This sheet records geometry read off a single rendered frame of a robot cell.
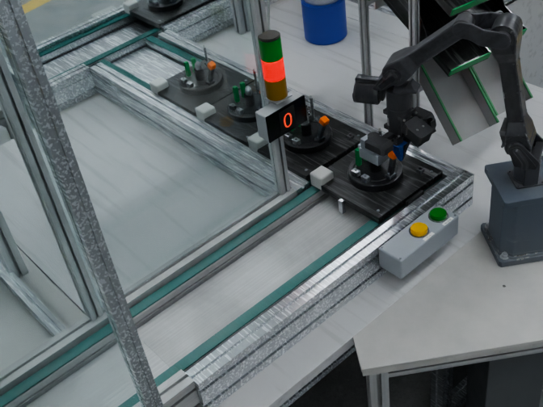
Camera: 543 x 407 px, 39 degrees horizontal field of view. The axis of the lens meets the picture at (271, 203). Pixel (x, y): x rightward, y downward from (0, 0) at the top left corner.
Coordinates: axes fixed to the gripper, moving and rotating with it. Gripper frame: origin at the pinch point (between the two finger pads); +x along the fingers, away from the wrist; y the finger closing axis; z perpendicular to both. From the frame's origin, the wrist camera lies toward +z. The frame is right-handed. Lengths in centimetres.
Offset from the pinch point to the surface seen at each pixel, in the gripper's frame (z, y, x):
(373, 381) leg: 25, -39, 31
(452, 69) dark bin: -2.4, 22.5, -10.2
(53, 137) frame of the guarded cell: 14, -83, -55
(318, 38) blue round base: -85, 53, 19
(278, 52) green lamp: -17.4, -19.1, -29.2
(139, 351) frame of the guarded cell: 13, -82, -9
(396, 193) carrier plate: 0.3, -2.4, 12.3
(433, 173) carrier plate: 2.1, 9.6, 12.3
